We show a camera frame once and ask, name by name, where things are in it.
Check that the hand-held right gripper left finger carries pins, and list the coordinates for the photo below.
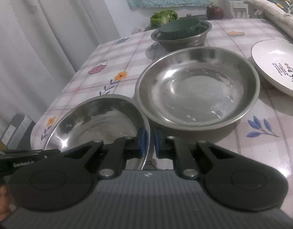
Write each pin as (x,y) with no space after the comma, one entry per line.
(142,144)

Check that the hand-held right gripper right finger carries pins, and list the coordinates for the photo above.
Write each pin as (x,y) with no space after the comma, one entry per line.
(157,144)

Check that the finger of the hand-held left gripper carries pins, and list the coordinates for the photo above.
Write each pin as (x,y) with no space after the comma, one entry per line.
(52,153)

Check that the medium steel plate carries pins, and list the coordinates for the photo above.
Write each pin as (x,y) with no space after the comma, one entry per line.
(89,116)

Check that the large steel plate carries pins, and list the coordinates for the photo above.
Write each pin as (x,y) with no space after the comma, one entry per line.
(196,88)

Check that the wide steel bowl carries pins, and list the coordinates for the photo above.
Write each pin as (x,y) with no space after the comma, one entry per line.
(182,44)

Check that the green ceramic bowl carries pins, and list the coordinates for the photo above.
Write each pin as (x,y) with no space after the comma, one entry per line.
(177,27)

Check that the white ceramic plate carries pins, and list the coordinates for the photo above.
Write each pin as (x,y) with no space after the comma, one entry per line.
(270,54)

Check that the person's left hand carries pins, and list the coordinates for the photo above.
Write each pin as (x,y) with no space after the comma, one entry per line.
(3,202)

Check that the grey box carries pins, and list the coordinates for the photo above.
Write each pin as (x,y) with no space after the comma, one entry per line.
(17,131)

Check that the white curtain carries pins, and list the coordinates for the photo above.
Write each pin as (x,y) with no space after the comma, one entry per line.
(41,40)

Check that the green lettuce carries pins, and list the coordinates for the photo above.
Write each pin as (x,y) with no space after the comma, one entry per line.
(163,18)

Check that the plaid printed tablecloth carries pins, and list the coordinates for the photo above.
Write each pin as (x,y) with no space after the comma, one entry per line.
(232,40)

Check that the dark red apple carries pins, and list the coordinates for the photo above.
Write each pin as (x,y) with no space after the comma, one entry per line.
(214,12)

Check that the white water dispenser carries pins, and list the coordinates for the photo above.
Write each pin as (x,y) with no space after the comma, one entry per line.
(237,9)

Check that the pink frayed towel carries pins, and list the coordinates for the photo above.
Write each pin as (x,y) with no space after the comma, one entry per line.
(275,14)

